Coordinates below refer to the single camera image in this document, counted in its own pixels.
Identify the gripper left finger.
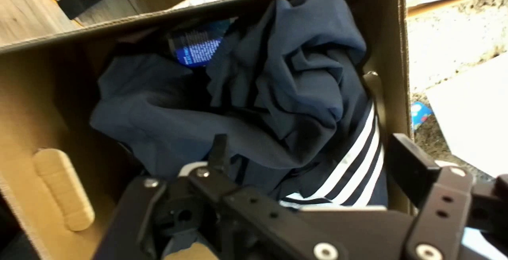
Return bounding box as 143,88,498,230
94,134,346,260

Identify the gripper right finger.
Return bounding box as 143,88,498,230
386,132,508,260

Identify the brown cardboard box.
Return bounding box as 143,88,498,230
0,0,416,260

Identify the small blue packet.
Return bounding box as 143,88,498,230
411,101,434,132

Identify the white paper sheet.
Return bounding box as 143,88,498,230
425,52,508,178

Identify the navy cloth with white stripes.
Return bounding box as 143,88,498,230
89,0,389,210

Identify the dark bottle with blue label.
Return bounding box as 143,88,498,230
166,18,239,68

